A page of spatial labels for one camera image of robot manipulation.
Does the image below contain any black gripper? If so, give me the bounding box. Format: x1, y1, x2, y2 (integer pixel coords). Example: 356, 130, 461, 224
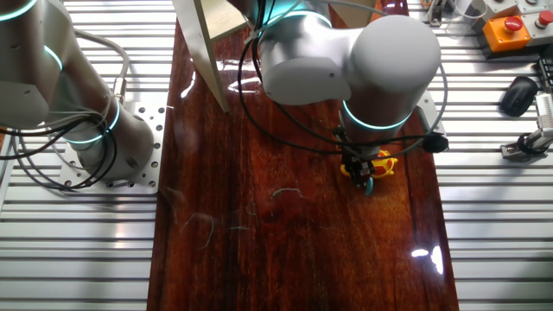
340, 150, 377, 191

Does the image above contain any yellow orange toy turtle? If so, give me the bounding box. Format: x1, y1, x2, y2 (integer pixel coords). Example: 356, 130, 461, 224
339, 149, 399, 198

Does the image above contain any beige wooden shelf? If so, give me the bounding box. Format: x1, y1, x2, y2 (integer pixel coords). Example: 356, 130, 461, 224
171, 0, 377, 114

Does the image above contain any glossy red-brown wooden board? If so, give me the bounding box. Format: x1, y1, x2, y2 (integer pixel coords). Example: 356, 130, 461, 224
146, 0, 460, 311

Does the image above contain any black computer mouse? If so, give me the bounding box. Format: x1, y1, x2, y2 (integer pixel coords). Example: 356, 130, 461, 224
499, 75, 540, 117

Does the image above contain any small metal clamp stand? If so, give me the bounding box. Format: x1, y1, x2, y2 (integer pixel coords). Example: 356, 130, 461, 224
426, 0, 447, 28

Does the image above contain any clear plastic tube loop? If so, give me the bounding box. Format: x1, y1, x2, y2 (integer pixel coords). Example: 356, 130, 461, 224
447, 0, 483, 26

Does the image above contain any orange emergency stop box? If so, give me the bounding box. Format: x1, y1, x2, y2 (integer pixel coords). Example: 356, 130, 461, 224
482, 15, 531, 54

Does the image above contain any black keyboard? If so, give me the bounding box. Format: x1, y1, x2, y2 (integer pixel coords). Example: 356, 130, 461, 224
535, 58, 553, 94

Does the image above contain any grey control box with knobs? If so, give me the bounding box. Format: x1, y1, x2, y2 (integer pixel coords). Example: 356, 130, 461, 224
482, 0, 526, 21

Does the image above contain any grey box with red button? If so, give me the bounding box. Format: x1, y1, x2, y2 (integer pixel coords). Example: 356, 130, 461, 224
524, 8, 553, 48

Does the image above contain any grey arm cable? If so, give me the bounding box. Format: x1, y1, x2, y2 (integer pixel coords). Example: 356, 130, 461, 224
358, 62, 450, 160

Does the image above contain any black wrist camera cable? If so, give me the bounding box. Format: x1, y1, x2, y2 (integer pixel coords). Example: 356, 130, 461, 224
252, 0, 433, 147

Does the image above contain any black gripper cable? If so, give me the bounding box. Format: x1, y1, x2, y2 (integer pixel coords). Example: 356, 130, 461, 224
236, 25, 346, 156

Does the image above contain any ribbed silver camera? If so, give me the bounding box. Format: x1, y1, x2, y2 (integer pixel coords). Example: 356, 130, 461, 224
534, 92, 553, 130

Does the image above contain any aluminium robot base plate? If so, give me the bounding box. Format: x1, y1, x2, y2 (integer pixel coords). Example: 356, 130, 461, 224
58, 92, 168, 195

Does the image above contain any black base cable bundle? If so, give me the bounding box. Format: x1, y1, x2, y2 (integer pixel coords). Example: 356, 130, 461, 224
0, 107, 121, 191

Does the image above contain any thick grey base cable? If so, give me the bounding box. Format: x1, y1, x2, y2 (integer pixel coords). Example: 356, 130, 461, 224
71, 28, 131, 105

